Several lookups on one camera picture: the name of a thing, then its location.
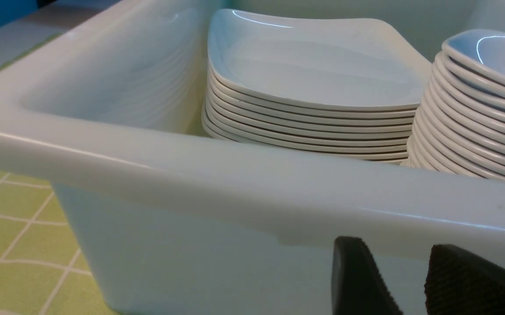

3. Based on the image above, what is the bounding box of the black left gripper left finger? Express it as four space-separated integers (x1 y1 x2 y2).
331 236 403 315

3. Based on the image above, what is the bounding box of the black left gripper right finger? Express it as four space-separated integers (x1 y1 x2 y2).
424 245 505 315

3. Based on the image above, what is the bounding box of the stack of white bowls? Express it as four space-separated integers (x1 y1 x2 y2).
403 29 505 181

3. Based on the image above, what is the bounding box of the stack of white square plates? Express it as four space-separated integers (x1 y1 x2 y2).
202 8 432 165

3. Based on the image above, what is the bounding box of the large white plastic tub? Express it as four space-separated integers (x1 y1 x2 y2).
0 0 505 315

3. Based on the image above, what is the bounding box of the green checkered tablecloth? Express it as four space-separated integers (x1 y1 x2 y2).
0 170 114 315

